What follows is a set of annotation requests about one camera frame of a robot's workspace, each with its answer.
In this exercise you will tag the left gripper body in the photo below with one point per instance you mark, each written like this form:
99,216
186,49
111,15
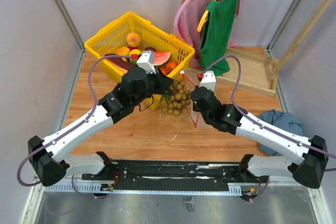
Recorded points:
141,97

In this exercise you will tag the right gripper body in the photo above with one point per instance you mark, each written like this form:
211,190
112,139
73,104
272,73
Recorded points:
206,118

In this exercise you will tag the clear zip top bag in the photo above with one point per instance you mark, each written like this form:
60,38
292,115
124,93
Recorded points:
190,80

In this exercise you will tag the longan fruit bunch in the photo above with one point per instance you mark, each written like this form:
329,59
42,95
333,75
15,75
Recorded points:
175,101

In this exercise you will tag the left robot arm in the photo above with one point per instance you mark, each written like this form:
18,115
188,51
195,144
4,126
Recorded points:
50,156

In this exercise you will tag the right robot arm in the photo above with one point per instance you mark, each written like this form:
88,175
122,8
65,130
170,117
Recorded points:
304,159

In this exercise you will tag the orange tomato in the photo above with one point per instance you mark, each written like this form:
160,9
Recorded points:
170,66

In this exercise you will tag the watermelon slice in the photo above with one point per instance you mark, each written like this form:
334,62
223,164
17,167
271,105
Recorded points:
161,58

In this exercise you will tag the papaya slice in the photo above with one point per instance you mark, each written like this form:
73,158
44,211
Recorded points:
120,62

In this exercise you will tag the orange fruit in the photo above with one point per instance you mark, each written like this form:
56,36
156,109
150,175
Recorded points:
123,51

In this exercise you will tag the peach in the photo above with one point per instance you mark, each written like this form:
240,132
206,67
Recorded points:
133,40

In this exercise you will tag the yellow plastic basket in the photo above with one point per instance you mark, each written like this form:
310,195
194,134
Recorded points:
113,36

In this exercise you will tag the wooden clothes rack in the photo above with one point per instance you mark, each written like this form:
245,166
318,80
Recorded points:
259,74

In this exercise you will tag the green shirt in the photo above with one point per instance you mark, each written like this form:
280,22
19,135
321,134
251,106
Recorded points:
217,30

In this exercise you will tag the pink shirt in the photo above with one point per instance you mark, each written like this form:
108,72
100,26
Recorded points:
189,23

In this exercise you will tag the blue cloth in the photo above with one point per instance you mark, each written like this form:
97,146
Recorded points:
283,120

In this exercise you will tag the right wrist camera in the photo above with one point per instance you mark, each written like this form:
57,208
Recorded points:
208,81

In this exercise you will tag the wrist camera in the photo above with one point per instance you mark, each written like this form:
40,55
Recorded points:
146,60
208,81

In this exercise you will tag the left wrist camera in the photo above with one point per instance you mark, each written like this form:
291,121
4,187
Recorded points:
146,60

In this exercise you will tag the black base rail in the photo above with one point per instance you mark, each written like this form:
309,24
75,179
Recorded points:
173,177

